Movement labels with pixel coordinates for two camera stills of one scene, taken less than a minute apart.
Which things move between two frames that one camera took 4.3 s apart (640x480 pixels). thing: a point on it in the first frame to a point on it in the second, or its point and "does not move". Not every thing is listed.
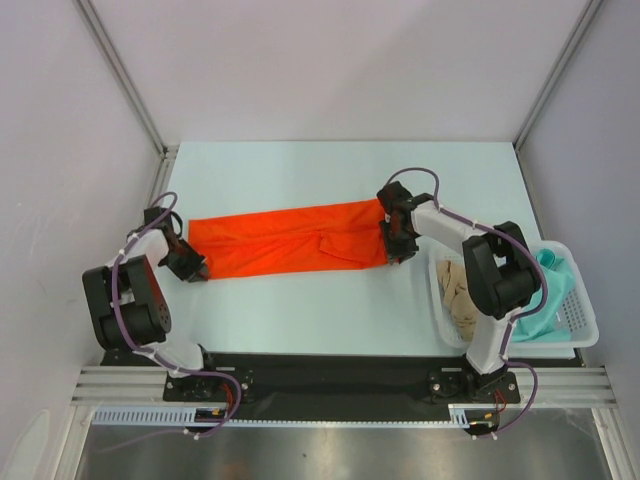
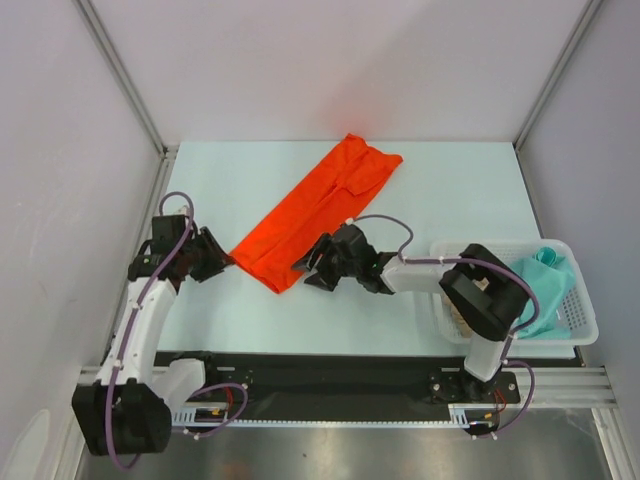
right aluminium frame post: [593, 4] does not move
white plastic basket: [576, 313] does not move
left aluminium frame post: [167, 152] does not move
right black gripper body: [399, 243] to [331, 262]
